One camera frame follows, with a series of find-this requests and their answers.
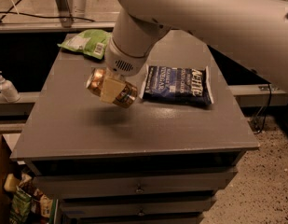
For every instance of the green chip bag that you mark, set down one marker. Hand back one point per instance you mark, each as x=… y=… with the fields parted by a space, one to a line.
x=91 y=42

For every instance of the brown cardboard box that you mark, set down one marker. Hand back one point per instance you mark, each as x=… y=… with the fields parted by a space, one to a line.
x=6 y=167

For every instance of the green snack bag in box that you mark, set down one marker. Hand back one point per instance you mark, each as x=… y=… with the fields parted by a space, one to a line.
x=21 y=207

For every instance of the metal railing frame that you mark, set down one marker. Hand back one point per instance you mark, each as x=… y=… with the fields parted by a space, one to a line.
x=26 y=16

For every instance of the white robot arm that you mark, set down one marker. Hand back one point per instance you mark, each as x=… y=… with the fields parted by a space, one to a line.
x=253 y=33

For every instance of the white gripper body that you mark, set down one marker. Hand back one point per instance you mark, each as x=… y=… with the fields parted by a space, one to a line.
x=120 y=62

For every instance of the grey drawer cabinet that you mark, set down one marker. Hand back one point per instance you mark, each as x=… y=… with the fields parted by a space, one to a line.
x=150 y=163

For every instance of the orange LaCroix soda can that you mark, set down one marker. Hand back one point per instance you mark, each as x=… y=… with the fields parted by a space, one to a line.
x=95 y=84

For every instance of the white pump bottle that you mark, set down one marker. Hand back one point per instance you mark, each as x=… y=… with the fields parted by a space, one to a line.
x=8 y=90

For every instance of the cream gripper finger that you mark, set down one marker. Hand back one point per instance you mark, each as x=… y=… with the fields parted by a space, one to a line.
x=111 y=89

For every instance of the blue Kettle chip bag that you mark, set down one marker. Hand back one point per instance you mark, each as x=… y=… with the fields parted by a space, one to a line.
x=177 y=85

